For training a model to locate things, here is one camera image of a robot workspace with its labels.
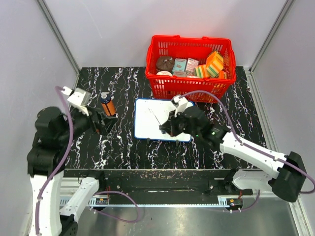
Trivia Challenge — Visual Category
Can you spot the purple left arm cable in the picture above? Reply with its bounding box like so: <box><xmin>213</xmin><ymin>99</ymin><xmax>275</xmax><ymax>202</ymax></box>
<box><xmin>34</xmin><ymin>86</ymin><xmax>143</xmax><ymax>236</ymax></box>

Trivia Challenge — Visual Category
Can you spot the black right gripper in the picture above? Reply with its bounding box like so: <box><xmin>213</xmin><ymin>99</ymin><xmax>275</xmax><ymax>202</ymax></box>
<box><xmin>161</xmin><ymin>109</ymin><xmax>200</xmax><ymax>138</ymax></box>

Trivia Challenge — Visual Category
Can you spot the orange blue pump bottle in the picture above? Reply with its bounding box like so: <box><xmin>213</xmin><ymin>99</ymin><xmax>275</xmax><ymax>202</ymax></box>
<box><xmin>100</xmin><ymin>92</ymin><xmax>116</xmax><ymax>116</ymax></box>

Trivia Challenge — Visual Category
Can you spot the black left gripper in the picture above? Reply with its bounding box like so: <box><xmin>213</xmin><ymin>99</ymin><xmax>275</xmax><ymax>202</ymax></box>
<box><xmin>60</xmin><ymin>103</ymin><xmax>119</xmax><ymax>143</ymax></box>

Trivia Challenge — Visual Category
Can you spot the red plastic shopping basket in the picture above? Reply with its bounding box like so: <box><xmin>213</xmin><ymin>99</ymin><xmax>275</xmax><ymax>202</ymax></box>
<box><xmin>145</xmin><ymin>35</ymin><xmax>237</xmax><ymax>103</ymax></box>

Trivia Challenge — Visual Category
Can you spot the pink small box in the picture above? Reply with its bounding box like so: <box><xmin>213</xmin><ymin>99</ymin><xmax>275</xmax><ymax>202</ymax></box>
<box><xmin>185</xmin><ymin>58</ymin><xmax>199</xmax><ymax>75</ymax></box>

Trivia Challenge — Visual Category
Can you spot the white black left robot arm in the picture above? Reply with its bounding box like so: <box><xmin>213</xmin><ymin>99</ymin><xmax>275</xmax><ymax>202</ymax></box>
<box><xmin>27</xmin><ymin>107</ymin><xmax>118</xmax><ymax>236</ymax></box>

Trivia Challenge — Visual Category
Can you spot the brown round package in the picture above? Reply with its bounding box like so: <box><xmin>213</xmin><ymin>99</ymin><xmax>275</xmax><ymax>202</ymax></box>
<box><xmin>156</xmin><ymin>56</ymin><xmax>175</xmax><ymax>72</ymax></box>

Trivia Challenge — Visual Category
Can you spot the blue framed whiteboard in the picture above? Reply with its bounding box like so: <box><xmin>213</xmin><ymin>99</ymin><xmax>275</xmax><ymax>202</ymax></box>
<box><xmin>134</xmin><ymin>98</ymin><xmax>191</xmax><ymax>142</ymax></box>

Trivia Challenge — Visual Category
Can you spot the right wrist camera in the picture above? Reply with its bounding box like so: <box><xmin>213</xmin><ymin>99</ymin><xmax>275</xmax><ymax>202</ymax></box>
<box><xmin>171</xmin><ymin>95</ymin><xmax>194</xmax><ymax>117</ymax></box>

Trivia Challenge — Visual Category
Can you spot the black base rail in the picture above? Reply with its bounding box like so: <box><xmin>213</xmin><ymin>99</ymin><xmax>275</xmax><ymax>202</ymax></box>
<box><xmin>61</xmin><ymin>168</ymin><xmax>254</xmax><ymax>207</ymax></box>

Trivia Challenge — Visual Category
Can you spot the green yellow sponge pack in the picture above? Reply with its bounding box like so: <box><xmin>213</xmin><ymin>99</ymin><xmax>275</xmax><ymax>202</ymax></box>
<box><xmin>194</xmin><ymin>64</ymin><xmax>210</xmax><ymax>78</ymax></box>

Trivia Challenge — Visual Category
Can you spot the teal small box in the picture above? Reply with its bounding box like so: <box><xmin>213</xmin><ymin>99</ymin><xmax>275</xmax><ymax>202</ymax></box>
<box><xmin>172</xmin><ymin>58</ymin><xmax>187</xmax><ymax>74</ymax></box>

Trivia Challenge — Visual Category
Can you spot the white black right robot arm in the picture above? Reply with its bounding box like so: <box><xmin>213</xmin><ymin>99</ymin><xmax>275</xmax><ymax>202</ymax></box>
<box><xmin>159</xmin><ymin>107</ymin><xmax>306</xmax><ymax>203</ymax></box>

